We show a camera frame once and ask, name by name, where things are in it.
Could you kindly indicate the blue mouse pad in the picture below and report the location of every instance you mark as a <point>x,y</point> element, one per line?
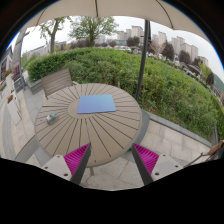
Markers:
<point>96,104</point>

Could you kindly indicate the green trimmed hedge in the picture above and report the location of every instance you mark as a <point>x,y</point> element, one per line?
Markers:
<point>160,88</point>

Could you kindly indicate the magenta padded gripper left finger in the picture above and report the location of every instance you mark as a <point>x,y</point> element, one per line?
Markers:
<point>70,167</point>

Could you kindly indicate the broom with wooden handle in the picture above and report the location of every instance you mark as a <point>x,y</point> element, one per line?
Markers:
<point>212,150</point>

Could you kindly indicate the dark umbrella pole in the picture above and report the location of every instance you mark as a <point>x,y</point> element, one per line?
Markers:
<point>146,44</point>

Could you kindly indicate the beige patio umbrella canopy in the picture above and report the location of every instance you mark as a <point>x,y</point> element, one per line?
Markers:
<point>157,11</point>

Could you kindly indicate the round slatted wooden table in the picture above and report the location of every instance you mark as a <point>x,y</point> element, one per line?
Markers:
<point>110,134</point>

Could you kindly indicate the grey slatted outdoor chair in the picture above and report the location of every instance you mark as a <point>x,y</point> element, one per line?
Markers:
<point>56,81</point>

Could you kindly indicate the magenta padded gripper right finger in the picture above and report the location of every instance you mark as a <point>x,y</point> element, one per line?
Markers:
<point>151,165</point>

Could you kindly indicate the small green computer mouse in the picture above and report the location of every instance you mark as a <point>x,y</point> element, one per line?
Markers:
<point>51,118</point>

